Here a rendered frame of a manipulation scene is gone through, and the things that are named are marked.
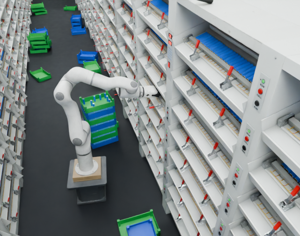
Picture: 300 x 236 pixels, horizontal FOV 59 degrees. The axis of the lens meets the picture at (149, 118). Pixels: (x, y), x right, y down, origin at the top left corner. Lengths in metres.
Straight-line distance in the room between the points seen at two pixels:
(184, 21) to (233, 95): 0.52
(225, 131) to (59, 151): 2.21
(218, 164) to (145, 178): 1.46
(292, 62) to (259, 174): 0.43
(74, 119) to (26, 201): 1.03
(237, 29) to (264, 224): 0.70
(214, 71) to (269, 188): 0.50
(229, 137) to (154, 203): 1.47
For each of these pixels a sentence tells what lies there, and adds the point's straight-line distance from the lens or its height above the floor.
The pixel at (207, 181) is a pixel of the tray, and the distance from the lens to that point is 1.41.
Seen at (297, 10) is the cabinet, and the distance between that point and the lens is 1.20.
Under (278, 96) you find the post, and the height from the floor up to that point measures 1.62.
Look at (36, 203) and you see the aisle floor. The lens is 2.68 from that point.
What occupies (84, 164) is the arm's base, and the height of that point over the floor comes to 0.43.
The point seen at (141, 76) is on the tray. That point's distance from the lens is 2.24.
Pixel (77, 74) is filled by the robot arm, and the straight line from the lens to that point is 1.82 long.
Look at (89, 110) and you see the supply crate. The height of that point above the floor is 0.51.
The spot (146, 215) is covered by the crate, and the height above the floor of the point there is 0.02.
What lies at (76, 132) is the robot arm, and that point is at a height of 0.76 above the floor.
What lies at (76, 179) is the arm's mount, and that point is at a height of 0.32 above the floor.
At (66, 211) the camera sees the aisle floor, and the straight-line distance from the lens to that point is 2.54.
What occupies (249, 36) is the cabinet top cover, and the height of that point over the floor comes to 1.74.
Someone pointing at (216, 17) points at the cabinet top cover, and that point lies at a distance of 1.03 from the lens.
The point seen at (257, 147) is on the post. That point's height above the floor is 1.42.
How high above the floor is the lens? 2.04
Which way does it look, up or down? 38 degrees down
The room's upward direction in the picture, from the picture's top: 1 degrees counter-clockwise
